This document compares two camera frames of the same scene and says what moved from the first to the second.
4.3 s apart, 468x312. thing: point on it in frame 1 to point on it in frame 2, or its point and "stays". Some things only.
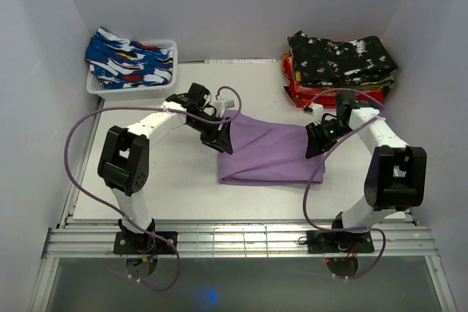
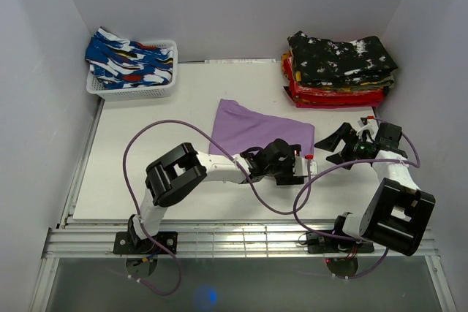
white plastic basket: x=97 y=88 stays
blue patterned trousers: x=116 y=62 stays
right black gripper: x=316 y=144 to x=330 y=142
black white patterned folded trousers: x=363 y=61 stays
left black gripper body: x=209 y=132 to x=283 y=173
